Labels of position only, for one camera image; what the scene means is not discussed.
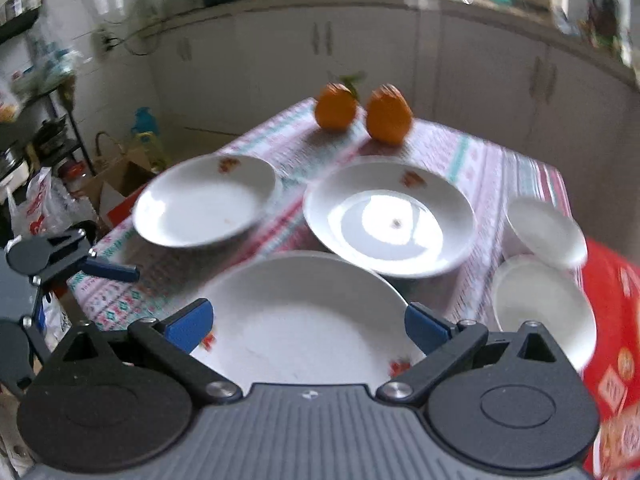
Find white bowl near edge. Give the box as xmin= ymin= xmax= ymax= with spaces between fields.
xmin=490 ymin=256 xmax=598 ymax=372

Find white bowl pink flower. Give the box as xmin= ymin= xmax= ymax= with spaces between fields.
xmin=502 ymin=197 xmax=588 ymax=271

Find white deep plate fruit print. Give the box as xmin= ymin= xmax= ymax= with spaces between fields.
xmin=303 ymin=156 xmax=477 ymax=280

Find orange without leaf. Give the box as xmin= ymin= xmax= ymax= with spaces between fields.
xmin=366 ymin=84 xmax=413 ymax=146

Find red patterned cloth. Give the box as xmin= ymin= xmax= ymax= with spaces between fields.
xmin=582 ymin=240 xmax=639 ymax=479

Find white plate with red print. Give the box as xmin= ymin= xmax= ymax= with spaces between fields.
xmin=131 ymin=154 xmax=282 ymax=249

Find cardboard box on floor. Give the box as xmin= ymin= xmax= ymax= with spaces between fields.
xmin=79 ymin=131 xmax=155 ymax=229

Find white kitchen cabinets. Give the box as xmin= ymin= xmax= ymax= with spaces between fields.
xmin=150 ymin=0 xmax=639 ymax=252

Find orange with green leaf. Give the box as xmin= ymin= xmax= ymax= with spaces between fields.
xmin=314 ymin=72 xmax=367 ymax=132

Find patterned pink striped tablecloth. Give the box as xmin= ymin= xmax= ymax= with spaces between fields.
xmin=63 ymin=100 xmax=570 ymax=330

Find black metal shelf rack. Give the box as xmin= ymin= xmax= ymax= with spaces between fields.
xmin=1 ymin=6 xmax=96 ymax=176

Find white red plastic bag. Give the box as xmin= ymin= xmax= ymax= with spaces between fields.
xmin=6 ymin=167 xmax=98 ymax=238

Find large white fruit-print plate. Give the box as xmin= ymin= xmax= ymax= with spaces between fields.
xmin=192 ymin=252 xmax=424 ymax=391

